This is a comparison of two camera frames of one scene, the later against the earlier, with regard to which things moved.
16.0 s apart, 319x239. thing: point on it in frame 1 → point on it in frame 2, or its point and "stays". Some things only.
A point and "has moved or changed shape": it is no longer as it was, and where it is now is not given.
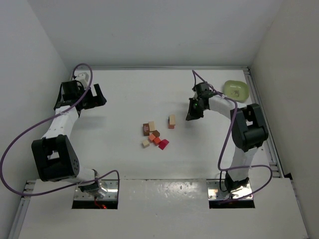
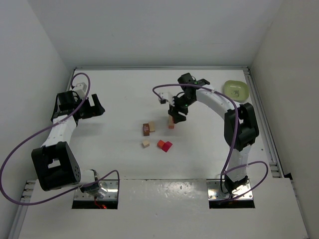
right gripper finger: x=193 y=112 → x=173 y=111
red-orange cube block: x=157 y=141 has moved or changed shape
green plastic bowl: x=237 y=91 stays
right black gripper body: x=195 y=108 → x=176 y=109
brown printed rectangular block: x=146 y=129 stays
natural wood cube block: x=145 y=143 stays
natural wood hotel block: x=172 y=119 stays
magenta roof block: x=163 y=144 has moved or changed shape
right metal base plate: x=215 y=192 stays
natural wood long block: x=151 y=124 stays
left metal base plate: x=110 y=185 stays
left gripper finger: x=89 y=104 → x=89 y=113
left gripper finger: x=100 y=100 → x=99 y=109
